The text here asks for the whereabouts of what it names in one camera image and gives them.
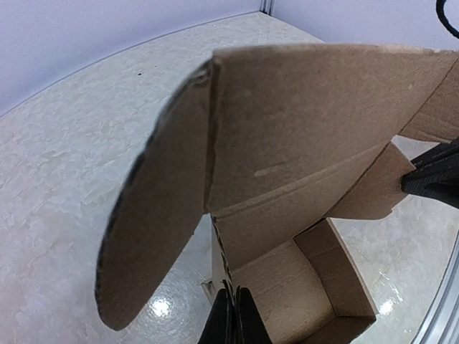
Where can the brown cardboard paper box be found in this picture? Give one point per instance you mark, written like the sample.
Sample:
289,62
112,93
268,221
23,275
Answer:
273,142

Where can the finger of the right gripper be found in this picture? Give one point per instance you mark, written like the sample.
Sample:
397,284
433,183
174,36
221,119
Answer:
435,175

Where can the front aluminium rail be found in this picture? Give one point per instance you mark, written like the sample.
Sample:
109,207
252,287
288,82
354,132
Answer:
440,324

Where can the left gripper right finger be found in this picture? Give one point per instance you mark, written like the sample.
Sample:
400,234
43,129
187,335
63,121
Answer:
249,327

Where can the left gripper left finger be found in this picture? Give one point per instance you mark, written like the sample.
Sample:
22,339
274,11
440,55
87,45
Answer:
219,325

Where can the right aluminium frame post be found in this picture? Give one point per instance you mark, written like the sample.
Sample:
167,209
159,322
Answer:
267,7

